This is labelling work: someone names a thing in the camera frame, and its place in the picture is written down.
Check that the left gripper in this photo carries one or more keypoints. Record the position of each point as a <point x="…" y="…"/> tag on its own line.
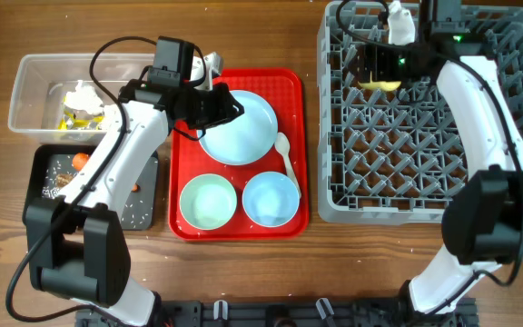
<point x="219" y="107"/>

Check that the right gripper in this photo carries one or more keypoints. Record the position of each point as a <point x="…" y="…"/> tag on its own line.
<point x="372" y="58"/>

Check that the yellow plastic cup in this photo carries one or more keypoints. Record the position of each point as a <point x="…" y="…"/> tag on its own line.
<point x="379" y="85"/>

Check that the white tissue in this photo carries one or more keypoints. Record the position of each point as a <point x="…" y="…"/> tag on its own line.
<point x="111" y="117"/>
<point x="84" y="98"/>

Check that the green bowl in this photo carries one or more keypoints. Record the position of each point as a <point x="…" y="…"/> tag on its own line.
<point x="208" y="202"/>

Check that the white rice pile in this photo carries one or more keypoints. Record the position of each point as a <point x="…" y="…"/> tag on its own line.
<point x="138" y="209"/>

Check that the yellow silver foil wrapper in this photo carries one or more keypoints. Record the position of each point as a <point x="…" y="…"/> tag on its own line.
<point x="81" y="119"/>

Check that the orange carrot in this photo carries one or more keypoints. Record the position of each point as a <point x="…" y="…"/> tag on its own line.
<point x="80" y="161"/>

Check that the brown food lump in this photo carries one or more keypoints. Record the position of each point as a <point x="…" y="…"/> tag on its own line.
<point x="63" y="179"/>

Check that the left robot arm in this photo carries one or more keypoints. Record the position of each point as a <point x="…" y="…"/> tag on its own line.
<point x="76" y="246"/>

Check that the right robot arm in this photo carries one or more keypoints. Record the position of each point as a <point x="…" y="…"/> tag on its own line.
<point x="482" y="228"/>

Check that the grey dishwasher rack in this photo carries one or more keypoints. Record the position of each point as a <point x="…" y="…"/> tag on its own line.
<point x="396" y="157"/>

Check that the light blue plate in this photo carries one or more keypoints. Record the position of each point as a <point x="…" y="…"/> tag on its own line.
<point x="247" y="138"/>

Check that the red plastic tray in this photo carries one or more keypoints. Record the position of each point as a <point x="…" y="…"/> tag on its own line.
<point x="283" y="90"/>

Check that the white plastic spoon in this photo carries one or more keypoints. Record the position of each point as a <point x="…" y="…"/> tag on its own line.
<point x="282" y="147"/>

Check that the blue bowl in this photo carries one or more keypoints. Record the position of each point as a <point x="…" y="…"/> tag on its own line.
<point x="270" y="199"/>

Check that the clear plastic bin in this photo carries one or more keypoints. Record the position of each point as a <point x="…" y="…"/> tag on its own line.
<point x="42" y="80"/>

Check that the black plastic tray bin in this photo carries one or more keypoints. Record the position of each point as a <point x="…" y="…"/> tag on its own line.
<point x="40" y="163"/>

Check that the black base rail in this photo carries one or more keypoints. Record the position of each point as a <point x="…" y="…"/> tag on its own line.
<point x="360" y="313"/>

